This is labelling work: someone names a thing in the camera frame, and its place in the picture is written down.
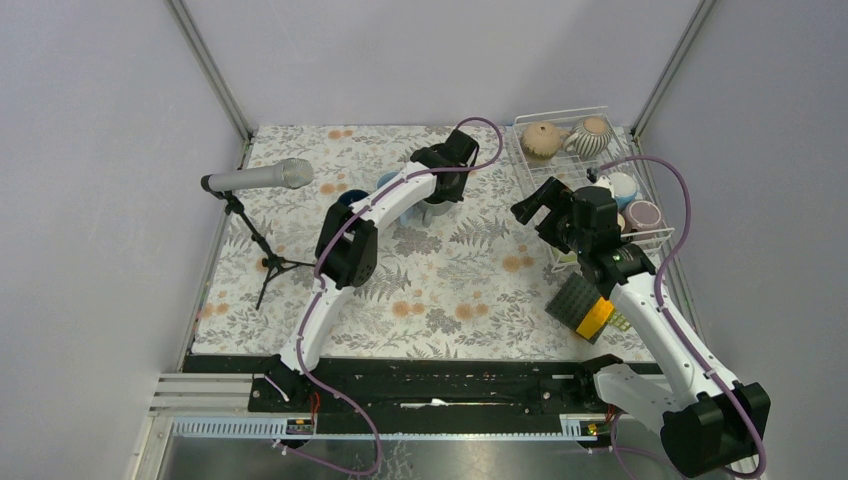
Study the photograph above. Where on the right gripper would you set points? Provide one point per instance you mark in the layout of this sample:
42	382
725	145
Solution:
551	194

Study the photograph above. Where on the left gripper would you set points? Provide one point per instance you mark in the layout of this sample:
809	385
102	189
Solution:
454	194

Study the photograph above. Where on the grey-green cup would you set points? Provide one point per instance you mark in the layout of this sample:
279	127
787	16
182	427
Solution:
429	211

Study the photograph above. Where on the white and blue cup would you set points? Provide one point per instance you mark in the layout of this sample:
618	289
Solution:
626	189

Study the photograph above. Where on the light blue cup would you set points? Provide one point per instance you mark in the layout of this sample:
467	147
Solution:
407	215

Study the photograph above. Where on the dark blue cup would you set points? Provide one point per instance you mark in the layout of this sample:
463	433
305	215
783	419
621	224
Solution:
351	196

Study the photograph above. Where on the silver microphone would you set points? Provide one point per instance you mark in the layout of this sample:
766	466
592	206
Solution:
290	173

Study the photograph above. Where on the black tripod mic stand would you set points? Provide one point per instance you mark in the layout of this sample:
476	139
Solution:
274	263

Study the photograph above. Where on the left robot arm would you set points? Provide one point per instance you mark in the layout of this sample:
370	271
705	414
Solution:
347	249

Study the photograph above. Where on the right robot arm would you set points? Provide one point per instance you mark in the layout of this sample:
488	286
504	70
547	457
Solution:
705	417

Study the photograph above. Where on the beige ribbed cup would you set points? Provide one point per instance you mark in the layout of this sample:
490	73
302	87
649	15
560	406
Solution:
542	140

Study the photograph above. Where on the light green cup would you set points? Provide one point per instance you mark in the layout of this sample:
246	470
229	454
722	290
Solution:
564	258

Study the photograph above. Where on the striped grey cup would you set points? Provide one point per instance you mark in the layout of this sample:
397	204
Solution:
589	137

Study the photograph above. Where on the mauve cup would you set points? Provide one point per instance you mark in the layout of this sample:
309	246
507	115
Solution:
642	215

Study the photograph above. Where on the dark grey building plate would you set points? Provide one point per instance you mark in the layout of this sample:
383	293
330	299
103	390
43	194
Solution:
573	302

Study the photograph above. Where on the floral table mat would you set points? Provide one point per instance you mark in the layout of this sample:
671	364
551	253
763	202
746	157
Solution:
472	285

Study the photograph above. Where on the white wire dish rack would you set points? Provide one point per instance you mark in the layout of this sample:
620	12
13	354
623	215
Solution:
571	170

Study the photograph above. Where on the right aluminium frame post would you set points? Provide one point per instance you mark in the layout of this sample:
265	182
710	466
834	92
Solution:
687	40

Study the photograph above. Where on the aluminium frame post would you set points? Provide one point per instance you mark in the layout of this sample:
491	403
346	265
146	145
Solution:
207	64
687	40

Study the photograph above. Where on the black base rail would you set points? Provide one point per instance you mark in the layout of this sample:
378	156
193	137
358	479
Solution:
428	396

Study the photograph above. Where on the left aluminium frame post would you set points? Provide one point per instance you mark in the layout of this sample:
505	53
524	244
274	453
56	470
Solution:
207	64

